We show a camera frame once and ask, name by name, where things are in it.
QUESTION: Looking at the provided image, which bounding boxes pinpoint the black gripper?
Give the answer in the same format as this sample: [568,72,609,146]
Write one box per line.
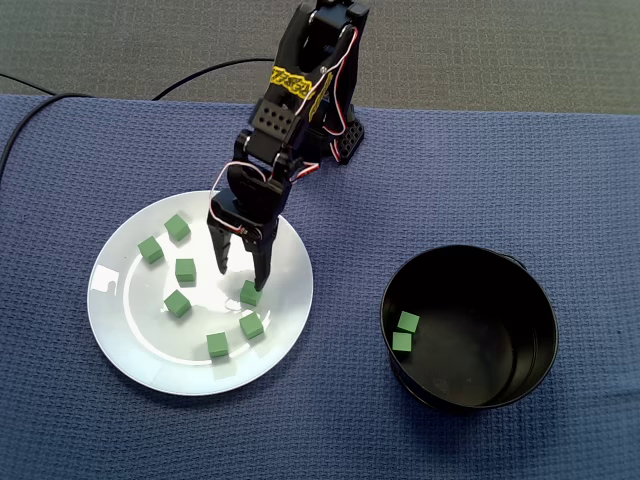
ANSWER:
[206,163,295,292]

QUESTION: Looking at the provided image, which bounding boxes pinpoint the white round plate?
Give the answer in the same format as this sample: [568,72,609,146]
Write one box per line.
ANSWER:
[86,189,315,397]

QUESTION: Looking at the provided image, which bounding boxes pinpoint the black round container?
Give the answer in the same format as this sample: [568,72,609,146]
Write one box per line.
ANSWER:
[379,243,560,414]

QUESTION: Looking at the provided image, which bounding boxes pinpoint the blue waffle-weave cloth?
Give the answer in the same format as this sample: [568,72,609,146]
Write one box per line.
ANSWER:
[0,93,640,480]

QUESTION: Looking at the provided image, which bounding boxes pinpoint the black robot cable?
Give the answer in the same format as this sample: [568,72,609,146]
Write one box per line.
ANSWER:
[0,56,276,174]

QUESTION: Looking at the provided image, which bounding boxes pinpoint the thin black floor cable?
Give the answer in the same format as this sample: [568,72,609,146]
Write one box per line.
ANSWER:
[0,72,56,96]

